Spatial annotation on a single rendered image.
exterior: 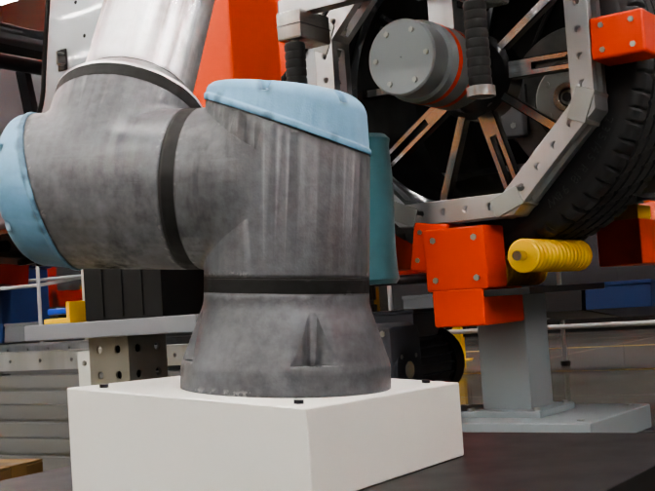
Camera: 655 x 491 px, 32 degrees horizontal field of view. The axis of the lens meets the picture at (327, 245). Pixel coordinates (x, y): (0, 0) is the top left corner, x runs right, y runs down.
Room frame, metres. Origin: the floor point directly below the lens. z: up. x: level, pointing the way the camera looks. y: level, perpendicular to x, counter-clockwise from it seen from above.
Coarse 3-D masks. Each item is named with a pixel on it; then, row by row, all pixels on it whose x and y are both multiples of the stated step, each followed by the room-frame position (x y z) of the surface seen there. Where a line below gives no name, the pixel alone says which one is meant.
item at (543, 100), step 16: (560, 32) 2.39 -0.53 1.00; (544, 48) 2.41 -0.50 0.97; (560, 48) 2.39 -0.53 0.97; (544, 64) 2.42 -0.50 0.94; (528, 80) 2.44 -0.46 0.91; (544, 80) 2.37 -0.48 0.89; (560, 80) 2.35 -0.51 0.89; (528, 96) 2.44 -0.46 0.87; (544, 96) 2.37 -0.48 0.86; (544, 112) 2.37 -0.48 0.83; (560, 112) 2.35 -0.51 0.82; (544, 128) 2.42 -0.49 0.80; (528, 144) 2.44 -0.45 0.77
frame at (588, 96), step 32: (576, 0) 1.83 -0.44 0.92; (352, 32) 2.11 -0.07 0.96; (576, 32) 1.83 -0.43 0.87; (320, 64) 2.10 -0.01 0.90; (576, 64) 1.82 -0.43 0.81; (576, 96) 1.82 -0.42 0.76; (576, 128) 1.82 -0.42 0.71; (544, 160) 1.86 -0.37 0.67; (512, 192) 1.89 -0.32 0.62; (544, 192) 1.92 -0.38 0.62
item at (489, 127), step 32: (384, 0) 2.12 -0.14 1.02; (416, 0) 2.19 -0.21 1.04; (544, 0) 1.96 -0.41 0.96; (512, 32) 1.99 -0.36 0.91; (352, 64) 2.16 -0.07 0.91; (512, 64) 2.00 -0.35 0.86; (384, 96) 2.16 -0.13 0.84; (512, 96) 2.00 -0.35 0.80; (384, 128) 2.22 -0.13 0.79; (416, 128) 2.11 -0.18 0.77; (416, 160) 2.27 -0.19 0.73; (448, 160) 2.08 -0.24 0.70; (512, 160) 2.01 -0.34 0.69; (416, 192) 2.11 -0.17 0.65; (448, 192) 2.08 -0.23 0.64
